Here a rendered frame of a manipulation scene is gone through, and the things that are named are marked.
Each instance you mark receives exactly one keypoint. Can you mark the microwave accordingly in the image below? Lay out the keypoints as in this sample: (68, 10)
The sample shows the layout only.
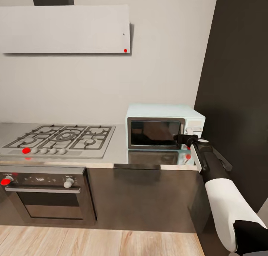
(151, 126)

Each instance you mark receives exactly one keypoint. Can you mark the fridge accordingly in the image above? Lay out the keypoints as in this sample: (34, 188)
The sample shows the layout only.
(233, 96)

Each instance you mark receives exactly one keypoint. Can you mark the oven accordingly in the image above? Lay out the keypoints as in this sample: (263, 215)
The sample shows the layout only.
(49, 195)

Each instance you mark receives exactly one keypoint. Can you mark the burner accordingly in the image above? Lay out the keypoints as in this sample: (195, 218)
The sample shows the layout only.
(56, 140)

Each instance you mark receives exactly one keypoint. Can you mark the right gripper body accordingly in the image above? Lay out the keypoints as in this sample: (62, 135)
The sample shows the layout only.
(183, 139)

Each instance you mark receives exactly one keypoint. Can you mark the range hood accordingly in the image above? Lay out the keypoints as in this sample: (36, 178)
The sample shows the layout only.
(60, 26)

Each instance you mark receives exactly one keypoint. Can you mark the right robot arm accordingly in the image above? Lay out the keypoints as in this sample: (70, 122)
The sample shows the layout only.
(239, 228)

